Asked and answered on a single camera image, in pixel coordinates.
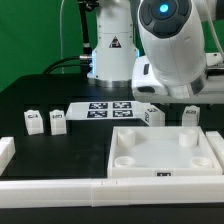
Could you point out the white fence block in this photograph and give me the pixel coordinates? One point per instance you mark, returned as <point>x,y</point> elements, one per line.
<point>7,151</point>
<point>216,141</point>

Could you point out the white right fence block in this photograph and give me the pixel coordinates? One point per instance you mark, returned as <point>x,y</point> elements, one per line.
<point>216,141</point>

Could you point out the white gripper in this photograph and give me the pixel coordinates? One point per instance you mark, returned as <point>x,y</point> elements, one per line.
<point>146,88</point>

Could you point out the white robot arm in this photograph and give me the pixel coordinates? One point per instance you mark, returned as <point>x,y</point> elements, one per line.
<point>157,47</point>

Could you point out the white sheet with tags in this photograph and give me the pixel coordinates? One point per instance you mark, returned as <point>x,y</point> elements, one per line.
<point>105,110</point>

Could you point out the white front fence rail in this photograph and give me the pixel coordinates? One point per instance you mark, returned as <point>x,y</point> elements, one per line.
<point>111,192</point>

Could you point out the white square tabletop part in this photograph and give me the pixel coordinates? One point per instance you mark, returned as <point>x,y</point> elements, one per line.
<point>161,151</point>

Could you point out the white left fence block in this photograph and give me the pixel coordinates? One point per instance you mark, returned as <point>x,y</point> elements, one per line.
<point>7,151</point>

